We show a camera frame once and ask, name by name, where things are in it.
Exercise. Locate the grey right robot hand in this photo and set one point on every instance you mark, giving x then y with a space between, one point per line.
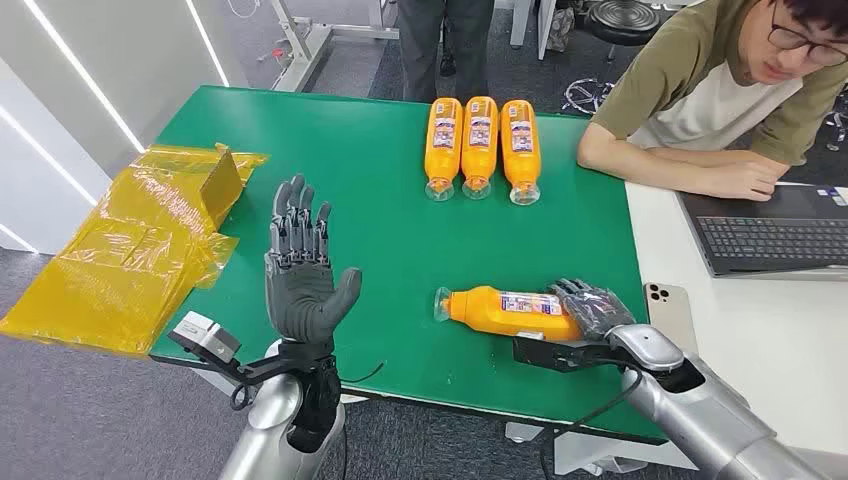
593 308

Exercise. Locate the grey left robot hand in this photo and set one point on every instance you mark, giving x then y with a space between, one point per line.
301 291

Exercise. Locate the orange bottle with clear cap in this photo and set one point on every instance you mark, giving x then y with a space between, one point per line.
480 142
443 142
521 146
497 311

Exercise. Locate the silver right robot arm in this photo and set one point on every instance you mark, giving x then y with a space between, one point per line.
702 411

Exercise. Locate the pale smartphone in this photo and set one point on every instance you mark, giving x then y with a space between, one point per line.
670 318

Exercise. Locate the green table mat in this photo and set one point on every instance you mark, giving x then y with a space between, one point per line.
371 232

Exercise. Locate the white table foot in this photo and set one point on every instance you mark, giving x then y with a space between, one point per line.
596 457

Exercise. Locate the yellow plastic bag pile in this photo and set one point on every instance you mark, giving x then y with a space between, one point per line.
126 258

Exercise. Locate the black laptop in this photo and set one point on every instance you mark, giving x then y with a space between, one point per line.
768 238

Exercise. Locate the seated person's right hand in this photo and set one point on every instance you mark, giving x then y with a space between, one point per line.
745 180

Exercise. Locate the chrome chair base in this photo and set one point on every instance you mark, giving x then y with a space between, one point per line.
586 96

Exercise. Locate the seated person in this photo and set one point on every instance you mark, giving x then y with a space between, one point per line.
696 86

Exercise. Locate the standing person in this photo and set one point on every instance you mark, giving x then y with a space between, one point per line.
424 46

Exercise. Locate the black round stool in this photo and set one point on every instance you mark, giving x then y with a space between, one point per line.
623 20

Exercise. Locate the seated person's glasses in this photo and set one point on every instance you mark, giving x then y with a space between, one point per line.
795 41

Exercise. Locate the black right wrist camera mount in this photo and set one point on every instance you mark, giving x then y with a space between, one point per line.
563 354

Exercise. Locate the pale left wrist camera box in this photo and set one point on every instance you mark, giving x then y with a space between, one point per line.
204 336

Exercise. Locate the white metal table frame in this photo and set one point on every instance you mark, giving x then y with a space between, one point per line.
301 46

